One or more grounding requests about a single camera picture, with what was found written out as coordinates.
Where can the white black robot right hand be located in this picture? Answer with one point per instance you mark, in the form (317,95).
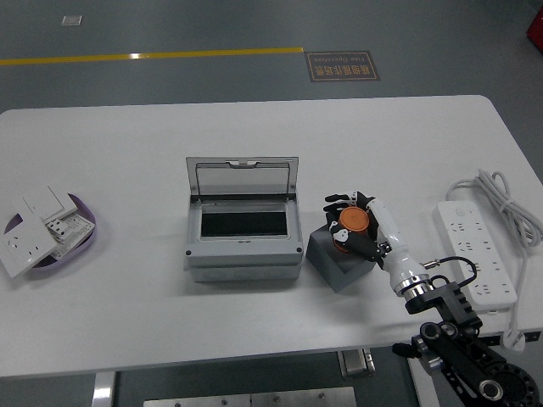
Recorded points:
(392,237)

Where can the orange cylinder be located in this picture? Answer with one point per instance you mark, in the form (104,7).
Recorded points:
(355,218)

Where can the grey box with clear lid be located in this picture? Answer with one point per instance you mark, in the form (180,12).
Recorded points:
(242,258)

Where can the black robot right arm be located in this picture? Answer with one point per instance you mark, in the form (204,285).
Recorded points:
(456,305)

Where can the grey cube with round recess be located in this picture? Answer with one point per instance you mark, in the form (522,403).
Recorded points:
(339,271)

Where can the white power strip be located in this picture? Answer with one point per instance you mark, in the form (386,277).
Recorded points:
(471,250)

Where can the black table control panel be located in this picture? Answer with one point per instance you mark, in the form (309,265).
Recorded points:
(492,340)

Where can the white table leg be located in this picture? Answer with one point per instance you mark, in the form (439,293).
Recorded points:
(420,390)
(103,390)

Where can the red object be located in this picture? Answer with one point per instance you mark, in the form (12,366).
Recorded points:
(536,25)

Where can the white dotted socket insert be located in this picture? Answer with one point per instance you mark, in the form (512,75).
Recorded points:
(78,231)

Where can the purple tray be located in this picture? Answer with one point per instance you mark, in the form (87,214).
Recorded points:
(63,265)

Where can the small white socket module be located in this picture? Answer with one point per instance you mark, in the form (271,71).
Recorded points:
(58,229)

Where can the metal floor outlet plate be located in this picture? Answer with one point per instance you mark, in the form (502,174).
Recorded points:
(71,20)

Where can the grey table centre bracket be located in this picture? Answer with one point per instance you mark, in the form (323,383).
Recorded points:
(356,364)

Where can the metal base plate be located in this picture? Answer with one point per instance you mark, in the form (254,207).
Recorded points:
(250,398)

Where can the white wall switch plate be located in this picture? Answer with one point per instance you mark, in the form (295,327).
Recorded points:
(48,201)

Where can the white wall socket plate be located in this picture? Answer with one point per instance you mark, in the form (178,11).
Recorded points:
(23,250)

